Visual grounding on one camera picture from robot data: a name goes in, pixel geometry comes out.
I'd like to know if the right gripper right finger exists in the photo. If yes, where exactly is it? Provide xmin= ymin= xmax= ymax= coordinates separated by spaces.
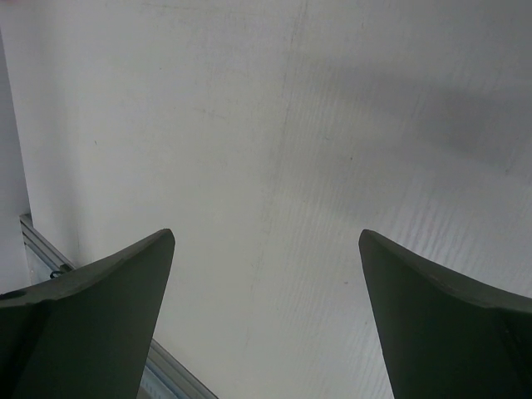
xmin=359 ymin=229 xmax=531 ymax=398

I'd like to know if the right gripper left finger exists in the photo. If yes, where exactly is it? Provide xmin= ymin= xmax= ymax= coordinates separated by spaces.
xmin=1 ymin=229 xmax=175 ymax=398

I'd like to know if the aluminium mounting rail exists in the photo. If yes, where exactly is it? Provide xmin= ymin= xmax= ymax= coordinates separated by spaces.
xmin=20 ymin=214 xmax=217 ymax=399

